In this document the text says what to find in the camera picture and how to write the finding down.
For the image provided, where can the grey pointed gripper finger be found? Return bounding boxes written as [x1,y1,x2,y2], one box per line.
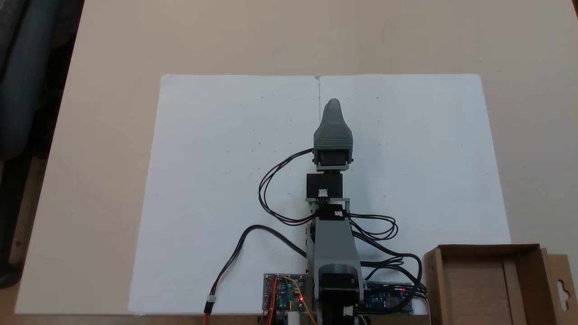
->
[322,98,346,124]

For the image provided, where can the large white paper sheet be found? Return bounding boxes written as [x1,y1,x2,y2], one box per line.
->
[128,74,512,316]

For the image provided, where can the blue circuit board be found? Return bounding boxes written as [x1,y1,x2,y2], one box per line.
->
[363,282,414,314]

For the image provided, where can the brown cardboard box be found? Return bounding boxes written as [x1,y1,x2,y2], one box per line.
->
[423,244,578,325]

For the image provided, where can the black arm wire loop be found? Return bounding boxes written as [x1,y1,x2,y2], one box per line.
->
[259,148,317,226]
[347,211,429,301]

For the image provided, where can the black cable orange connector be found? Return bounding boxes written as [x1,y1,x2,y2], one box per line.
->
[203,224,308,325]

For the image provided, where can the yellow wire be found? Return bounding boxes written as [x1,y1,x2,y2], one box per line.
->
[282,276,317,325]

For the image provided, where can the grey circuit board red wires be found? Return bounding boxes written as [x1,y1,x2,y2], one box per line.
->
[263,273,308,312]

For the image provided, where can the red orange wires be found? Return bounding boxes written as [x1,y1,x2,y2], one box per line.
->
[266,275,279,325]

